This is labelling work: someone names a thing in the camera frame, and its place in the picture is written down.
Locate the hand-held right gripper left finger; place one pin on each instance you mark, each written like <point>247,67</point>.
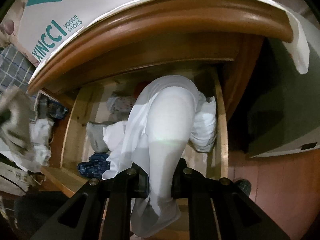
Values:
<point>141,187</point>

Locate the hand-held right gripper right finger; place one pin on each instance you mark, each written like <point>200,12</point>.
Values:
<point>180,187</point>

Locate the white long underwear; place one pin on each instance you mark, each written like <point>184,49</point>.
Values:
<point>165,120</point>

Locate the grey ribbed sock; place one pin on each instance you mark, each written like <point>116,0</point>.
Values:
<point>96,135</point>

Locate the wooden drawer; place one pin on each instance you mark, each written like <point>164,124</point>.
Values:
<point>75,125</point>

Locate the red sock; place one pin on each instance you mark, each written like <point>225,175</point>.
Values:
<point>140,88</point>

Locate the grey cloth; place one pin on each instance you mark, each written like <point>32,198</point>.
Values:
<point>15,125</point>

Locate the blue patterned sock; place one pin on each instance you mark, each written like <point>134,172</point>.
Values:
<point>92,166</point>

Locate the grey plaid slipper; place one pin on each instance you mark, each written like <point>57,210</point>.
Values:
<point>243,187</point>

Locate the white folded garment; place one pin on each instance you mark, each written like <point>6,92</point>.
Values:
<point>205,122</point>

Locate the light sock with floral trim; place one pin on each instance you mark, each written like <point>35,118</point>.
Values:
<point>120,106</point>

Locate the white floral cloth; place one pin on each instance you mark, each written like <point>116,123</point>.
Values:
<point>41,135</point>

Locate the plaid cloth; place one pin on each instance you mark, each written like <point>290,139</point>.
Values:
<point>15,67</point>

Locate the wooden nightstand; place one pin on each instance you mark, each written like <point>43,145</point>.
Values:
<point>175,12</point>

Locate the white paper cover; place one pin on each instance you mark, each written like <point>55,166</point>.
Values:
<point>297,42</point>

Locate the white shoe box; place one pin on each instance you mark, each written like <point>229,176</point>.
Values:
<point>87,2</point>

